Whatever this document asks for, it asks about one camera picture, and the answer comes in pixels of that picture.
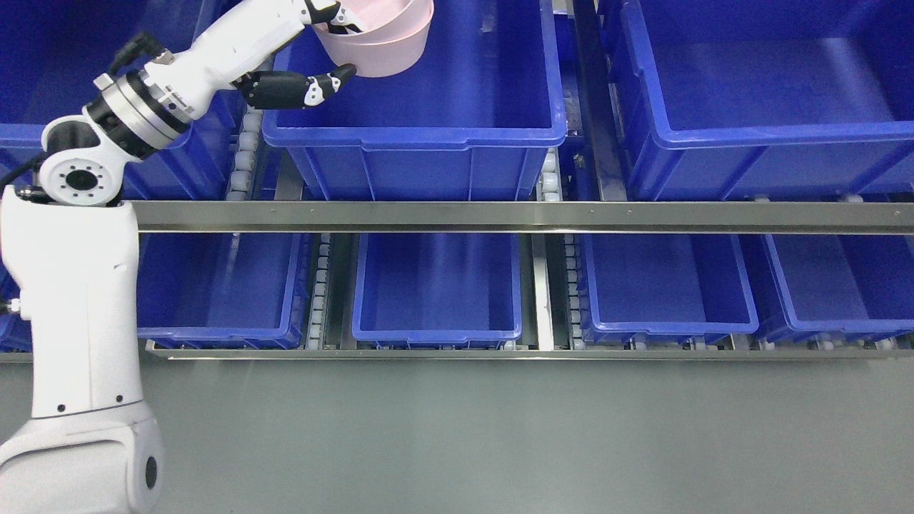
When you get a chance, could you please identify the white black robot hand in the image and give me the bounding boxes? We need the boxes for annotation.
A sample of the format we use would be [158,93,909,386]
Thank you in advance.
[144,1,365,119]

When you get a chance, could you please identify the pink bowl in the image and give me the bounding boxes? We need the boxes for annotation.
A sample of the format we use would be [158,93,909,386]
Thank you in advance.
[313,1,435,78]

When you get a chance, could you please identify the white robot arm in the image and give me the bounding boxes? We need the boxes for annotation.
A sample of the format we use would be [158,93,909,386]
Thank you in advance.
[2,32,190,513]

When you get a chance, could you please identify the blue bin upper middle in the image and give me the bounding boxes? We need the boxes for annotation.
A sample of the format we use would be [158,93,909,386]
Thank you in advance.
[262,1,567,201]

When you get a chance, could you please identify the blue bin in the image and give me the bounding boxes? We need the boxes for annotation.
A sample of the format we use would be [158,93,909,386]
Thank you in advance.
[598,1,913,201]
[576,234,760,346]
[1,1,245,201]
[137,232,311,349]
[740,235,913,343]
[351,232,523,349]
[262,1,567,201]

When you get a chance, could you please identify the blue bin lower middle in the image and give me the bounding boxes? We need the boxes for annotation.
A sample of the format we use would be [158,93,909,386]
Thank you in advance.
[351,232,523,349]

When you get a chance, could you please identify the blue bin upper left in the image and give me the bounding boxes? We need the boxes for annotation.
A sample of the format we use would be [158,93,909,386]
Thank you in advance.
[1,1,245,201]

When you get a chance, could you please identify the blue bin lower left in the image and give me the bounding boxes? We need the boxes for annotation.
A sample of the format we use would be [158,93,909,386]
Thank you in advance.
[137,232,311,349]

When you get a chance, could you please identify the blue bin upper right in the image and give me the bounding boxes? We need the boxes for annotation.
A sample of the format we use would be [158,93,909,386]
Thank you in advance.
[598,1,913,201]

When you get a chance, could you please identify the blue bin lower far right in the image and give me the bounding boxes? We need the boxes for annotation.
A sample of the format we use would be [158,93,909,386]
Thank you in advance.
[740,235,913,343]

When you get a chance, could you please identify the steel shelf rail lower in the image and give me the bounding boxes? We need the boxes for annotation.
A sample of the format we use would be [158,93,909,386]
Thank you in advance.
[0,336,914,362]

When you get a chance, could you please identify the steel shelf rail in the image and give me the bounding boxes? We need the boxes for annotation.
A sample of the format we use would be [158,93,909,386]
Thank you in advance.
[0,336,914,362]
[134,201,913,236]

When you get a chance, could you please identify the steel shelf rail upper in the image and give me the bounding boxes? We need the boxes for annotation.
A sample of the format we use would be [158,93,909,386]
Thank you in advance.
[134,201,913,236]

